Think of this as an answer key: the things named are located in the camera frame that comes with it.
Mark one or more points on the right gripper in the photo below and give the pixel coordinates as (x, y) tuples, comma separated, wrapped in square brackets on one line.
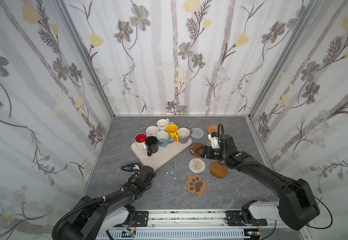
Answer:
[(208, 152)]

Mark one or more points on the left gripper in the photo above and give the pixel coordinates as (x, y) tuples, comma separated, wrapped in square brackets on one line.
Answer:
[(145, 173)]

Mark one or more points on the glossy brown round coaster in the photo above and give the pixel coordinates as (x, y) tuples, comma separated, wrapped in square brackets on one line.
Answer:
[(194, 149)]

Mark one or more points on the white patterned round coaster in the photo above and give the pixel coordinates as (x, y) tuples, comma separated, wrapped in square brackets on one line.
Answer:
[(197, 165)]

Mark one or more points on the blue woven round coaster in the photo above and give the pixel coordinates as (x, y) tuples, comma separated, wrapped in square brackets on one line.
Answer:
[(197, 133)]

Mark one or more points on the plain round wooden coaster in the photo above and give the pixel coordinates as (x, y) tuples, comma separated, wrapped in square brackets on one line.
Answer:
[(218, 169)]

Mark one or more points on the rattan woven round coaster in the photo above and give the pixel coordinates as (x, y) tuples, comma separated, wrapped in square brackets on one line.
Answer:
[(212, 129)]

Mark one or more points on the beige serving tray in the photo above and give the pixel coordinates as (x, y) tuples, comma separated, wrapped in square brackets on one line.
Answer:
[(162, 156)]

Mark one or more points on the purple mug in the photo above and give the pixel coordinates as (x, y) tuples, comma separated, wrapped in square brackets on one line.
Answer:
[(184, 135)]

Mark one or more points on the brown paw print coaster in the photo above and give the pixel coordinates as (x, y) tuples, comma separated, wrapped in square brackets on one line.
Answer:
[(195, 185)]

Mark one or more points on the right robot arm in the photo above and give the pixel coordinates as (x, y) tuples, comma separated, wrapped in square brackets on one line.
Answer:
[(296, 207)]

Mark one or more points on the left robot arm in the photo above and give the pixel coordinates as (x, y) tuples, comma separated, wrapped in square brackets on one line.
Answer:
[(84, 221)]

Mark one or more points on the black mug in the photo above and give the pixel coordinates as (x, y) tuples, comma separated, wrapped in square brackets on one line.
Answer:
[(152, 145)]

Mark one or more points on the red interior mug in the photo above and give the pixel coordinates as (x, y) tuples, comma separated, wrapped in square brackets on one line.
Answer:
[(140, 140)]

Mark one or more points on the light blue mug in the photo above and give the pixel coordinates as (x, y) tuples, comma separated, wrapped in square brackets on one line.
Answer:
[(164, 139)]

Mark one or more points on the yellow mug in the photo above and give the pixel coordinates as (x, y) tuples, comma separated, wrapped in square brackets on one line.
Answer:
[(172, 130)]

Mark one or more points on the white mug back middle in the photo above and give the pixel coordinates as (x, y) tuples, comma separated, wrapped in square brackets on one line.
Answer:
[(152, 131)]

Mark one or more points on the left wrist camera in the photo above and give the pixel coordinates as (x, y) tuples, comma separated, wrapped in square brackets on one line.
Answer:
[(135, 168)]

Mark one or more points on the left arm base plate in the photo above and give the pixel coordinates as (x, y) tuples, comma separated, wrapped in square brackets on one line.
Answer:
[(140, 219)]

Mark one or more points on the white mug with handle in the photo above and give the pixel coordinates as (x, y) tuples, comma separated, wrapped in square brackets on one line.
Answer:
[(162, 124)]

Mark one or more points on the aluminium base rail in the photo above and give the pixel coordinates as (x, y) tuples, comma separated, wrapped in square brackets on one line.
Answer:
[(177, 219)]

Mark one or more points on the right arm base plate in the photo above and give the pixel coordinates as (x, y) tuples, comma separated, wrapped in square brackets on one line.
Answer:
[(237, 218)]

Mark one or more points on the white cable duct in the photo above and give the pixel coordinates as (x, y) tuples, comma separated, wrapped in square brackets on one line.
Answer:
[(176, 234)]

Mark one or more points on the right corner aluminium post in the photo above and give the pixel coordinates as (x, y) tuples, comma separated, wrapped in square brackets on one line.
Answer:
[(292, 43)]

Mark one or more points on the corner aluminium post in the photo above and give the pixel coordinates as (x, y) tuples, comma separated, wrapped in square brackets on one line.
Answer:
[(83, 53), (292, 43)]

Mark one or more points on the left corner aluminium post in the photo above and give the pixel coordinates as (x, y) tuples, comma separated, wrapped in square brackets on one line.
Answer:
[(83, 53)]

